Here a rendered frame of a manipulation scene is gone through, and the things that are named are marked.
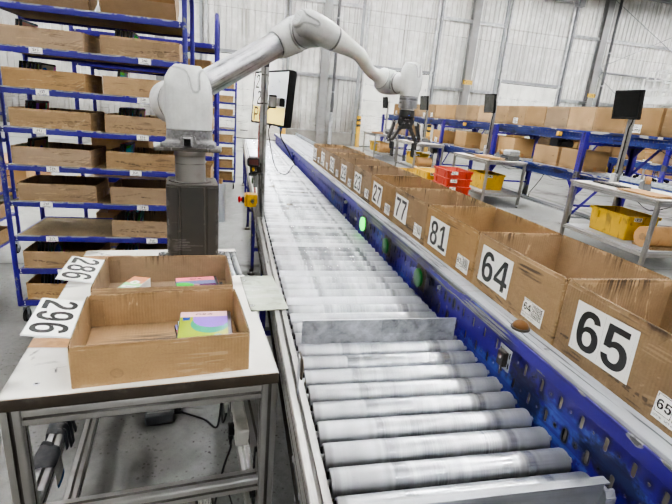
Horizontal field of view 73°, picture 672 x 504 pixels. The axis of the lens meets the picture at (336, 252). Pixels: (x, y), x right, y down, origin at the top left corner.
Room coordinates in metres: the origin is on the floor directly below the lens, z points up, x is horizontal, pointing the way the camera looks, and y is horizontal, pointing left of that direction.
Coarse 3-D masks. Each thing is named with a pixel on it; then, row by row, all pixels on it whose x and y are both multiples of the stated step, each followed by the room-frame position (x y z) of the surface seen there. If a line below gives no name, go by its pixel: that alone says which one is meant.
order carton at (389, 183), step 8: (376, 176) 2.42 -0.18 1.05; (384, 176) 2.51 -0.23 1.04; (392, 176) 2.52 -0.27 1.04; (400, 176) 2.53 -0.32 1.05; (408, 176) 2.54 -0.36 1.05; (384, 184) 2.27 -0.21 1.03; (392, 184) 2.52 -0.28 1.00; (400, 184) 2.53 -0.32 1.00; (408, 184) 2.54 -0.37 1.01; (416, 184) 2.55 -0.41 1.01; (424, 184) 2.51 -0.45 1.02; (432, 184) 2.41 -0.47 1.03; (440, 184) 2.32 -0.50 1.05; (384, 192) 2.26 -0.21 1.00; (392, 192) 2.15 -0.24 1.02; (384, 200) 2.24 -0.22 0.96; (392, 200) 2.13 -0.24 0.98; (376, 208) 2.36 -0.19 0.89; (392, 208) 2.12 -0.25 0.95
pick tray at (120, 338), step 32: (224, 288) 1.22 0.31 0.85; (96, 320) 1.09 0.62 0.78; (128, 320) 1.12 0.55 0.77; (160, 320) 1.15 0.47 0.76; (96, 352) 0.85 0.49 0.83; (128, 352) 0.87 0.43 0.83; (160, 352) 0.90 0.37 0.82; (192, 352) 0.92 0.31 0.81; (224, 352) 0.95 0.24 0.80; (96, 384) 0.85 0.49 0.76
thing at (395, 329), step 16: (304, 320) 1.14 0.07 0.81; (320, 320) 1.15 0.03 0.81; (336, 320) 1.16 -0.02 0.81; (352, 320) 1.17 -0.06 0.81; (368, 320) 1.18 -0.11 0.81; (384, 320) 1.19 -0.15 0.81; (400, 320) 1.20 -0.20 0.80; (416, 320) 1.21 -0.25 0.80; (432, 320) 1.23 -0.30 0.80; (448, 320) 1.24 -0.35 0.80; (304, 336) 1.14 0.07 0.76; (320, 336) 1.15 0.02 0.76; (336, 336) 1.16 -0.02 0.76; (352, 336) 1.17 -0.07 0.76; (368, 336) 1.18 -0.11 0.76; (384, 336) 1.19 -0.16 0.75; (400, 336) 1.20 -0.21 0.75; (416, 336) 1.22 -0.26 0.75; (432, 336) 1.23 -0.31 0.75; (448, 336) 1.24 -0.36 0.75
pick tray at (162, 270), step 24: (120, 264) 1.41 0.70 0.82; (144, 264) 1.43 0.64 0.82; (168, 264) 1.46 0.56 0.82; (192, 264) 1.48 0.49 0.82; (216, 264) 1.51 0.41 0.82; (96, 288) 1.14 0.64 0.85; (120, 288) 1.16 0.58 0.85; (144, 288) 1.18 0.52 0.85; (168, 288) 1.20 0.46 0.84; (192, 288) 1.22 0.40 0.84
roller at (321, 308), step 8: (320, 304) 1.39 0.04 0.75; (328, 304) 1.40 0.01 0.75; (336, 304) 1.40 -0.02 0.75; (344, 304) 1.41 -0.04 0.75; (352, 304) 1.41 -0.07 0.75; (360, 304) 1.42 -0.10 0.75; (368, 304) 1.42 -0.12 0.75; (376, 304) 1.43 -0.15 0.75; (384, 304) 1.43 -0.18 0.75; (392, 304) 1.44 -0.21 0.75; (400, 304) 1.45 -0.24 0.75; (408, 304) 1.45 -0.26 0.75; (416, 304) 1.46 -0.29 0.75; (424, 304) 1.47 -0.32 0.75; (288, 312) 1.34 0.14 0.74; (296, 312) 1.34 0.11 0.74; (304, 312) 1.35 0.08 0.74; (312, 312) 1.35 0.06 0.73; (320, 312) 1.36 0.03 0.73; (328, 312) 1.37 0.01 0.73; (336, 312) 1.37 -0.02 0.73; (344, 312) 1.38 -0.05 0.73; (352, 312) 1.38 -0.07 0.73
